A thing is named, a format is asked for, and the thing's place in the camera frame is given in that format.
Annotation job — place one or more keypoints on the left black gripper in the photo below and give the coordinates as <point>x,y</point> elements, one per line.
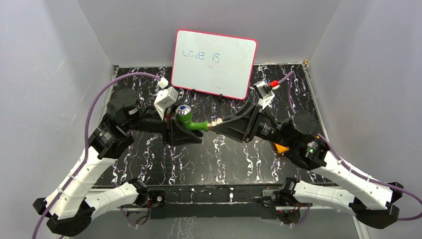
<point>169,131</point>

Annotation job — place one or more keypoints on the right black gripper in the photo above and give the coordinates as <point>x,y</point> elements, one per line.
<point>239,125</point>

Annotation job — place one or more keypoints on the green water faucet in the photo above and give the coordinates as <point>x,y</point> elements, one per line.
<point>184,115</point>

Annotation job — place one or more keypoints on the silver hex nut fitting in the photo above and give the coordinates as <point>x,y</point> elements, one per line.
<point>214,124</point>

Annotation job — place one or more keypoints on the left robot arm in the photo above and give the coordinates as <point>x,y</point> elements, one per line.
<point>72,206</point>

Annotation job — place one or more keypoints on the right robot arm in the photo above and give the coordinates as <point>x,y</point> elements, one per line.
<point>356,193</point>

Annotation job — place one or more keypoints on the orange parts bin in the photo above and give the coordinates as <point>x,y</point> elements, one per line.
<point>279,149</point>

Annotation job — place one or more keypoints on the pink framed whiteboard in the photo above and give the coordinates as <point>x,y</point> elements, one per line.
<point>211,63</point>

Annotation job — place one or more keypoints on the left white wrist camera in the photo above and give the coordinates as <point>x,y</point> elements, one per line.
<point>164,99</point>

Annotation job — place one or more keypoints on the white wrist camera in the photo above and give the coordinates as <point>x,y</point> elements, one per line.
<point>164,99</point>
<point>265,93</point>

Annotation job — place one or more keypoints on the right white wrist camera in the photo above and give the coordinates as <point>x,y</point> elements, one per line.
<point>265,93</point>

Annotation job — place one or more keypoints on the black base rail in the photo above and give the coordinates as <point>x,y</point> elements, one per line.
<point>209,201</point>

